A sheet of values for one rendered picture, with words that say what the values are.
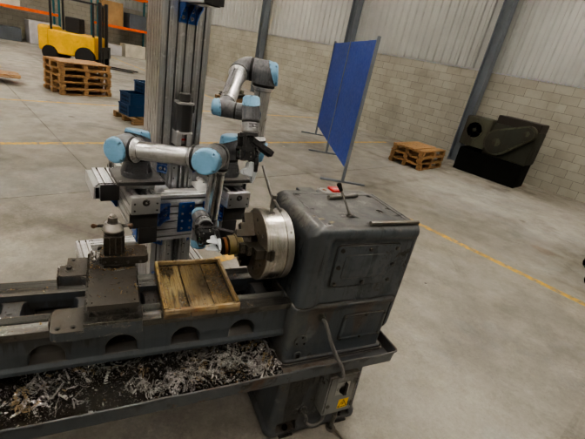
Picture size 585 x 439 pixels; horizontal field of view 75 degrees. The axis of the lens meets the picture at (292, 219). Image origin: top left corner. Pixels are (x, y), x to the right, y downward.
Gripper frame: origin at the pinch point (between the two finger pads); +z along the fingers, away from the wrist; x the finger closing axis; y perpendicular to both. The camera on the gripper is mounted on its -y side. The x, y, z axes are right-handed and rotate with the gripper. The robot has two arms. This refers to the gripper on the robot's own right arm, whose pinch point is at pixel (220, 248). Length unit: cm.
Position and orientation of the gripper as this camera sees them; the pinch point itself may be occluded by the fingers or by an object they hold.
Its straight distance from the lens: 160.1
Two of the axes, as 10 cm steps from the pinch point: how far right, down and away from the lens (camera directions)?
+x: 1.9, -9.0, -3.9
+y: -9.0, 0.1, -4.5
